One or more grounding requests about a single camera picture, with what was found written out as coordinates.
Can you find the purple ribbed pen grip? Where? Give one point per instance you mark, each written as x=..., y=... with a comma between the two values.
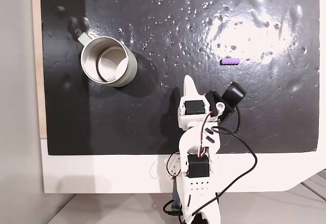
x=230, y=61

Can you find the black glossy table mat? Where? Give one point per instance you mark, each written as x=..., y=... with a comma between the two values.
x=152, y=107

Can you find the pale green metal mug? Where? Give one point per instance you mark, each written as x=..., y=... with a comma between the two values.
x=130, y=65

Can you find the white table board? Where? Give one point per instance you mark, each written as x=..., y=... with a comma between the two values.
x=102, y=173

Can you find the beige wooden board strip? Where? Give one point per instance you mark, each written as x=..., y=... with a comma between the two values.
x=37, y=56

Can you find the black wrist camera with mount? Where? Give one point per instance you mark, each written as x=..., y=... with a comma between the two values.
x=233, y=93

